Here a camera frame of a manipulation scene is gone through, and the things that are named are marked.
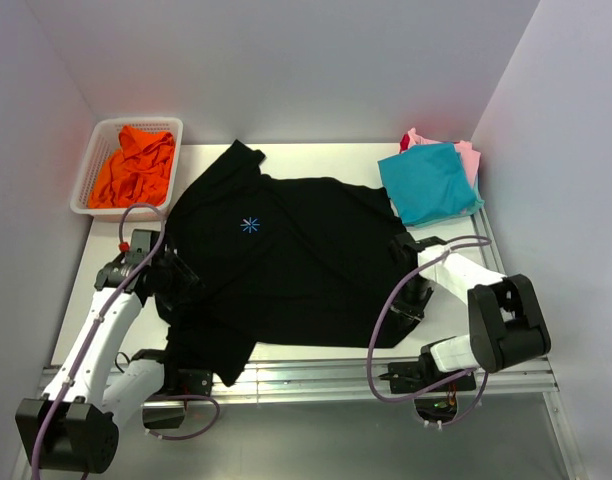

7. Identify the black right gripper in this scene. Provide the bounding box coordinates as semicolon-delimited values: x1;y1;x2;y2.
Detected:
390;274;436;331

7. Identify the black t-shirt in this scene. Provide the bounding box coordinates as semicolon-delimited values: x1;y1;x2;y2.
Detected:
158;142;417;385

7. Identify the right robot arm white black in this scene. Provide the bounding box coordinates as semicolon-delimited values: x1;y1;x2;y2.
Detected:
381;233;551;393

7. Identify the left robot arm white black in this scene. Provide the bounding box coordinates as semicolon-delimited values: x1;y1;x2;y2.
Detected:
15;249;216;479

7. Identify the orange t-shirt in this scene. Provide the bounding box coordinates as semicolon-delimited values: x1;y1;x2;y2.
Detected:
87;125;176;209

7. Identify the teal folded t-shirt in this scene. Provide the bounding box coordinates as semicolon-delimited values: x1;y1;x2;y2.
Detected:
378;143;484;227

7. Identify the white plastic basket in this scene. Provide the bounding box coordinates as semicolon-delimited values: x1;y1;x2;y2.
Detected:
70;117;183;222

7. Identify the pink folded t-shirt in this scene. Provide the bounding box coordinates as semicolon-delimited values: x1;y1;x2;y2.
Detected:
402;128;481;188

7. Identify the red folded t-shirt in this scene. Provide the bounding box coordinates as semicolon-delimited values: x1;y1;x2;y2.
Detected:
399;134;410;153

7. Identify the aluminium mounting rail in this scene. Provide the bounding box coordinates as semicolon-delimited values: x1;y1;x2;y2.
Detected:
10;199;587;480

